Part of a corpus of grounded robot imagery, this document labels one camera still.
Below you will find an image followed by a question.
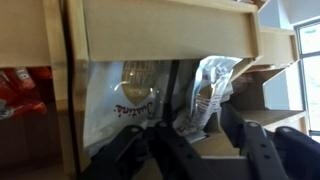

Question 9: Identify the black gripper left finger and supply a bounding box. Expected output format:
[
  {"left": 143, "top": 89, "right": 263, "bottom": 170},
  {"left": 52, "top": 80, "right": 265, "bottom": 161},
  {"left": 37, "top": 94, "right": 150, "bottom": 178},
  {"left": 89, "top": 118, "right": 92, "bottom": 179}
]
[{"left": 79, "top": 121, "right": 215, "bottom": 180}]

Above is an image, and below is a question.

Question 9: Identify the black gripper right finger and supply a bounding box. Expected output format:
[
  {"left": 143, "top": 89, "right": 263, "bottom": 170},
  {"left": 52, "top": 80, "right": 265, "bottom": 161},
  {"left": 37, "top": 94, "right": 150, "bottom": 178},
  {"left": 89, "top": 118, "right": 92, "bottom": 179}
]
[{"left": 219, "top": 101, "right": 320, "bottom": 180}]

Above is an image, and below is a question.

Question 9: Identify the clear snack packet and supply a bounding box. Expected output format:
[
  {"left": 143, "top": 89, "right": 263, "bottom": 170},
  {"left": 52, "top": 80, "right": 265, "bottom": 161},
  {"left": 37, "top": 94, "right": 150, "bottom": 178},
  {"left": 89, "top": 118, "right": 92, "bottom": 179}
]
[{"left": 175, "top": 55, "right": 243, "bottom": 138}]

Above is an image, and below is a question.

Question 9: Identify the white peanut butter sachet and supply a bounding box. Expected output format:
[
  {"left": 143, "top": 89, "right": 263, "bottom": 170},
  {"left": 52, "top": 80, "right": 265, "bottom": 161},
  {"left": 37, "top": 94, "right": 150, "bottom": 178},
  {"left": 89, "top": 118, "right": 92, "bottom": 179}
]
[{"left": 83, "top": 59, "right": 169, "bottom": 158}]

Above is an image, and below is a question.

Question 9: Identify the window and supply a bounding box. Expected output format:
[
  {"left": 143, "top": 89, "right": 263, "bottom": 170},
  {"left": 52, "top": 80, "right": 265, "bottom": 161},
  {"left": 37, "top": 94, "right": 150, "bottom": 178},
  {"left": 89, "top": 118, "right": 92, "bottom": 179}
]
[{"left": 294, "top": 19, "right": 320, "bottom": 134}]

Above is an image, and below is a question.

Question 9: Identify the wooden bin with red packets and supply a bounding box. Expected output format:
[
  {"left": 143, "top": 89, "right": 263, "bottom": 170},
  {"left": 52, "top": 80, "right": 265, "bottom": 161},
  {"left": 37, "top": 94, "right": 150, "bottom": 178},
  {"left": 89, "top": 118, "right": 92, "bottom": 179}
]
[{"left": 0, "top": 59, "right": 91, "bottom": 179}]

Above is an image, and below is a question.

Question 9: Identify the red packets pile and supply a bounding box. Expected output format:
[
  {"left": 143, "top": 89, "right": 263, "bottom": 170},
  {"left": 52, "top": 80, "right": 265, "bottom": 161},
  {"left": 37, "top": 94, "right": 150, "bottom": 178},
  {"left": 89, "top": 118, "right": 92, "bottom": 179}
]
[{"left": 0, "top": 66, "right": 48, "bottom": 122}]

